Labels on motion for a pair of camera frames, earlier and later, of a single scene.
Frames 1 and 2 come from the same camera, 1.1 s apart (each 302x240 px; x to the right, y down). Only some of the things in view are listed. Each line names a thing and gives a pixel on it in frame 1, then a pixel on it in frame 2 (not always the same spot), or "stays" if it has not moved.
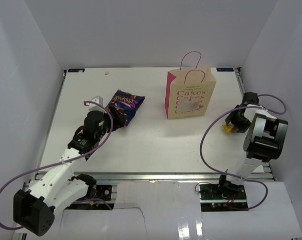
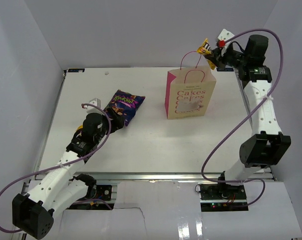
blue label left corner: [75, 70] stays
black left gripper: [119, 119] stays
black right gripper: [233, 118] -> [216, 54]
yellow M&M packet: [228, 128] -> [207, 49]
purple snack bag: [126, 103] stays
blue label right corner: [225, 69] stays
